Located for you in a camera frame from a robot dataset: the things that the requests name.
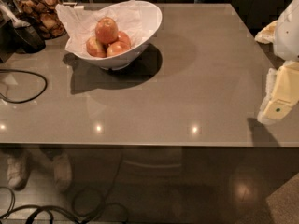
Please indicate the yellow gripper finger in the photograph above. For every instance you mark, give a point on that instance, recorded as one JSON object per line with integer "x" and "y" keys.
{"x": 281, "y": 93}
{"x": 267, "y": 34}

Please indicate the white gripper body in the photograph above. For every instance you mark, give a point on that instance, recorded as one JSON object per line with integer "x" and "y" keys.
{"x": 288, "y": 32}

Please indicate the red apple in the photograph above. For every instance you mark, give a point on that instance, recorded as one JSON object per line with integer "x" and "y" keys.
{"x": 106, "y": 30}
{"x": 117, "y": 48}
{"x": 95, "y": 48}
{"x": 123, "y": 37}

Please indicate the white ceramic bowl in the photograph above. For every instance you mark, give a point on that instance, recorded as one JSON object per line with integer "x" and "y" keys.
{"x": 151, "y": 18}

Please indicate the white paper liner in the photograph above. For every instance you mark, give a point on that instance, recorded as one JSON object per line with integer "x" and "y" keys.
{"x": 80, "y": 23}

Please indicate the glass jar of cookies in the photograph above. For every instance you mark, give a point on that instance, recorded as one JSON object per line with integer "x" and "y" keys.
{"x": 44, "y": 16}

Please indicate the right white shoe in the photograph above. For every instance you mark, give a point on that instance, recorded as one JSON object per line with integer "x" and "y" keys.
{"x": 62, "y": 172}

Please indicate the white shoe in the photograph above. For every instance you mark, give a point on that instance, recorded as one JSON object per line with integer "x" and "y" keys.
{"x": 62, "y": 172}
{"x": 17, "y": 171}

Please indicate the left white shoe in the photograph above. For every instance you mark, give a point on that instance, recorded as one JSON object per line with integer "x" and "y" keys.
{"x": 17, "y": 171}

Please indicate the black appliance with white handle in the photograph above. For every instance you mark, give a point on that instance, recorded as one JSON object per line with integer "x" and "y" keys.
{"x": 28, "y": 39}

